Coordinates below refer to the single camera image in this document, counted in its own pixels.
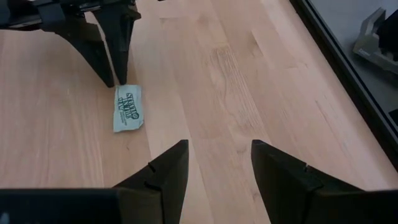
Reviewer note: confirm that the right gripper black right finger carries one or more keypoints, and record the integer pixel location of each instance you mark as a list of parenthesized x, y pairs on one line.
[(280, 186)]

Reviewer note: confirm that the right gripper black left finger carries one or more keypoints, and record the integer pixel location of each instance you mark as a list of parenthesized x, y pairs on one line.
[(171, 186)]

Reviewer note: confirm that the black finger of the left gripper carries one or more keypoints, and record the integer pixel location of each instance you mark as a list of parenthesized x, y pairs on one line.
[(87, 43), (121, 40)]

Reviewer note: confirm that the green stevia packet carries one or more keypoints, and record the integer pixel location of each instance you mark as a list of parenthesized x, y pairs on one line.
[(128, 108)]

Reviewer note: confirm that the wooden pallet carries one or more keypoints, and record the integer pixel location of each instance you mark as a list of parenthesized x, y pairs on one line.
[(368, 46)]

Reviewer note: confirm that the black equipment block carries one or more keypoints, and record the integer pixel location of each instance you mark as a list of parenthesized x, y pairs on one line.
[(390, 35)]

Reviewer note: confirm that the black aluminium table frame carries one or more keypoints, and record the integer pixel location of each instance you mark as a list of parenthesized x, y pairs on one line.
[(342, 71)]

